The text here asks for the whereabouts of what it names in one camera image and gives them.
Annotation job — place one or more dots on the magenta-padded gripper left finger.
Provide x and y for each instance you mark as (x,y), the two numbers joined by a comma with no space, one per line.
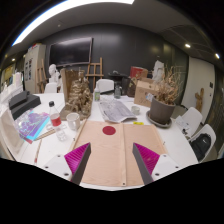
(76,158)

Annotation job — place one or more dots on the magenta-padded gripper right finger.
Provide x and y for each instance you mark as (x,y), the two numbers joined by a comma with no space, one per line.
(148,159)

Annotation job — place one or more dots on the tan flat mat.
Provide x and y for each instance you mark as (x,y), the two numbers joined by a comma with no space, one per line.
(110,156)

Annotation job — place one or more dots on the small yellow strip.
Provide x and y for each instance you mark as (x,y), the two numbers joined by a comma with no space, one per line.
(138,123)

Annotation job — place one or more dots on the white ceramic mug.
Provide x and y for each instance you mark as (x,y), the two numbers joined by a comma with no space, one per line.
(73,120)

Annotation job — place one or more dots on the wooden ruler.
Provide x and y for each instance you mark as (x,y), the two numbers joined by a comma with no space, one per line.
(46,134)

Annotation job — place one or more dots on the wooden pencil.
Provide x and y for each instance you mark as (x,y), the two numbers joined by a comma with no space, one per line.
(37,151)

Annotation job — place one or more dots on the flat round red coaster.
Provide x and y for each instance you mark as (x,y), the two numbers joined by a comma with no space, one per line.
(109,130)

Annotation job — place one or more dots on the small glass cup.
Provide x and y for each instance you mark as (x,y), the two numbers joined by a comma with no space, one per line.
(135,110)

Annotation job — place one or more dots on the dried plant in grey pot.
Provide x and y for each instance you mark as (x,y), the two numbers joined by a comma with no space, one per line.
(161,110)

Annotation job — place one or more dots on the black backpack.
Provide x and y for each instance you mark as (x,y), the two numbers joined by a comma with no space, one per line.
(201,146)

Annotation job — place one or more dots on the purple marbled book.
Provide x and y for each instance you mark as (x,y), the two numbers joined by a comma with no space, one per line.
(31,125)

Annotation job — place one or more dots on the folded grey newspaper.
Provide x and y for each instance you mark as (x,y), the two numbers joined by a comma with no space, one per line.
(115,110)

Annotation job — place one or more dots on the white chair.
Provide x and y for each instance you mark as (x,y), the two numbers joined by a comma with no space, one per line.
(51,88)
(105,85)
(192,118)
(209,131)

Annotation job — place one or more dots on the golden sculpture on wooden base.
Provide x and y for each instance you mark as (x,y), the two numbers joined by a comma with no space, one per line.
(80,96)

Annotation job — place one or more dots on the brown cardboard box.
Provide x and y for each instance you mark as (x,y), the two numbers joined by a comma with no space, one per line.
(143,93)

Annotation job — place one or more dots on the white bottle with green label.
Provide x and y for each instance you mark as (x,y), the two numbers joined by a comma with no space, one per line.
(97,94)

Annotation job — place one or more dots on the large black flat box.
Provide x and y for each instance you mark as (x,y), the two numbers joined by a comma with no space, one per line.
(28,106)

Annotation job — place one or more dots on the dark glass jar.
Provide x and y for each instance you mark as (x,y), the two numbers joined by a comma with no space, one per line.
(117,92)

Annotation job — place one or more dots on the wooden figure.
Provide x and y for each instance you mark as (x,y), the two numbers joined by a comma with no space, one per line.
(199,99)

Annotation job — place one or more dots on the small black box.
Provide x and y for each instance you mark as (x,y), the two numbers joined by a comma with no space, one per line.
(18,98)

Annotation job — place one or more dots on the wooden easel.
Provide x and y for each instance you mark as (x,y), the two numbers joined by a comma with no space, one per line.
(41,76)
(94,74)

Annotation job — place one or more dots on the red box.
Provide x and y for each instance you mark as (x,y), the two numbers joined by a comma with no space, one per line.
(137,72)

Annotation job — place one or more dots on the white plaster figure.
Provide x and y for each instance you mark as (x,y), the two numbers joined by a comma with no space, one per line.
(158,70)

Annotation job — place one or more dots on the white plaster bust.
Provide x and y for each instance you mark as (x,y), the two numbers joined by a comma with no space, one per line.
(52,71)

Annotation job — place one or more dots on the white cabinet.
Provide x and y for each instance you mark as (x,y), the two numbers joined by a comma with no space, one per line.
(33,66)

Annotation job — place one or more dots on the round ceiling spotlight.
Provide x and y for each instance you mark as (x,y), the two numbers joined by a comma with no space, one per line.
(217,55)
(187,45)

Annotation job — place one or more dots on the long ceiling light strip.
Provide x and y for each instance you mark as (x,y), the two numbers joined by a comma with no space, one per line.
(50,14)

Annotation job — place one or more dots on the black wall screen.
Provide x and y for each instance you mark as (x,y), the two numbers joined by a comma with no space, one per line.
(70,51)

